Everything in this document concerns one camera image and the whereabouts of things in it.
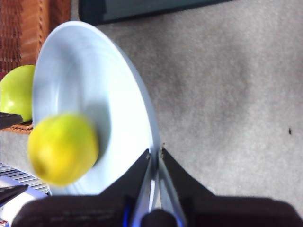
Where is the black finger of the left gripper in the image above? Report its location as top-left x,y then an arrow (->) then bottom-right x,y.
0,184 -> 29,206
0,112 -> 24,130

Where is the green apple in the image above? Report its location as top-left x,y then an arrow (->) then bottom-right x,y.
0,65 -> 36,122

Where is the yellow lemon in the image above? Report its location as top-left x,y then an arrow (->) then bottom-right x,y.
27,113 -> 99,187

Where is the grey ribbed panel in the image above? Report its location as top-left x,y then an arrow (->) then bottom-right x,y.
0,163 -> 50,196

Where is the blue round plate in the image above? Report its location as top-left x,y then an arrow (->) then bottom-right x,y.
32,20 -> 161,197

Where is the brown woven wicker basket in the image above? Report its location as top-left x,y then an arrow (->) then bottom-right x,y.
0,0 -> 71,135

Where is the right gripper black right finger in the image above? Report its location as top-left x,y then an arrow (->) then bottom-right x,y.
160,148 -> 303,227

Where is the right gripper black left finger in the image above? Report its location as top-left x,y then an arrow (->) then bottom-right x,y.
11,148 -> 152,227

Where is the black rectangular tray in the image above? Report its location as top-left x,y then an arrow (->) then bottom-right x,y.
78,0 -> 237,26

